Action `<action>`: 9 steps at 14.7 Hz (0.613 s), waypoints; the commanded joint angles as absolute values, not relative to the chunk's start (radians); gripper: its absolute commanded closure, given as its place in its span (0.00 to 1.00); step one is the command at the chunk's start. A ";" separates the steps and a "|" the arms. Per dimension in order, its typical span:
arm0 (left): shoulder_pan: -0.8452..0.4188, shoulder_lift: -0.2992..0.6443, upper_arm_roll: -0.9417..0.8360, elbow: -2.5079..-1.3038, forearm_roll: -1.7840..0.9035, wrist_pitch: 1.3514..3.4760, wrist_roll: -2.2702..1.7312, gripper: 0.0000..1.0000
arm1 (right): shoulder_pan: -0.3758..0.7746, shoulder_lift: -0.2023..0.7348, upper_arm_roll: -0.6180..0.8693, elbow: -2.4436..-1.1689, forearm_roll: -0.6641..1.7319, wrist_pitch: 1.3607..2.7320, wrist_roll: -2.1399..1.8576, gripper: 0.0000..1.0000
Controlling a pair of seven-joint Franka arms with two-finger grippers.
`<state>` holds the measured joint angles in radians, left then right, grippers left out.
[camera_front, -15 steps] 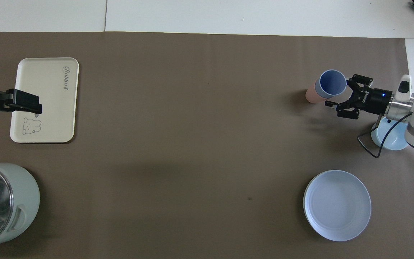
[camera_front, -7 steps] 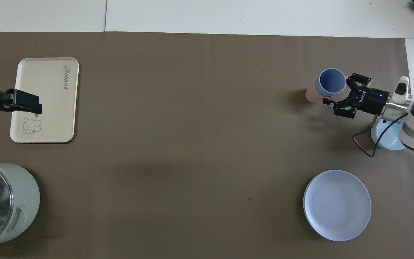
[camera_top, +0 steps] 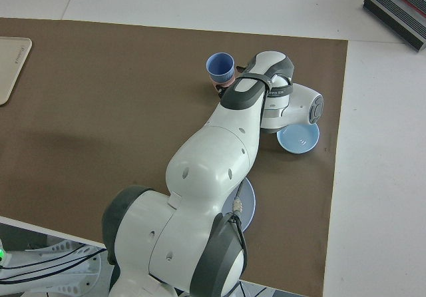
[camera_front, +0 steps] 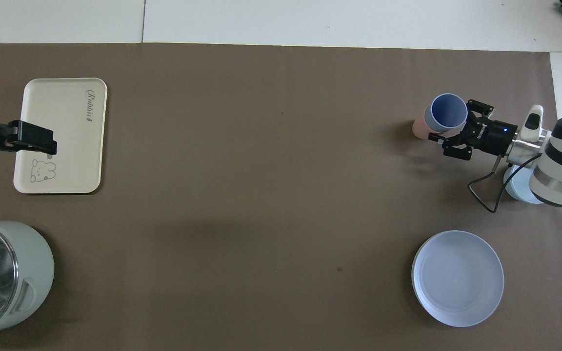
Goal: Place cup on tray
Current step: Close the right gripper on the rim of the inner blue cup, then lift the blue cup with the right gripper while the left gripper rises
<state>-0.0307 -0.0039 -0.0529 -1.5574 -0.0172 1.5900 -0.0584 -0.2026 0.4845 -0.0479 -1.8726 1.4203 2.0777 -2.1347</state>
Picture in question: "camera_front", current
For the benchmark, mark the blue ribbed cup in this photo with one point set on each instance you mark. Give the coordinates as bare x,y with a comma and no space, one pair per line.
449,112

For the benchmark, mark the light blue bowl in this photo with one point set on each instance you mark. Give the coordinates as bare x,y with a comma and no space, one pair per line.
517,190

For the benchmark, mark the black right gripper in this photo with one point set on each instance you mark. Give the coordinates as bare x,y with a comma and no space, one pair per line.
493,137

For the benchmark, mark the lavender blue plate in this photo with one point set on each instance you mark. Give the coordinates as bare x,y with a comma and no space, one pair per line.
456,278

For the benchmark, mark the pale green electric pot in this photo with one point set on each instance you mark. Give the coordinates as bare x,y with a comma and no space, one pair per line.
37,263

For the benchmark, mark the pink cup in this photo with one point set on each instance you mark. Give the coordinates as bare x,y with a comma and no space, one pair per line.
420,129

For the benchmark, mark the cream rabbit print tray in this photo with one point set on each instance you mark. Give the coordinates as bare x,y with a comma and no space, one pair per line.
66,146

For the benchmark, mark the brown paper table mat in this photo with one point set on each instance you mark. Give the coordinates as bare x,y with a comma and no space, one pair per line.
261,195

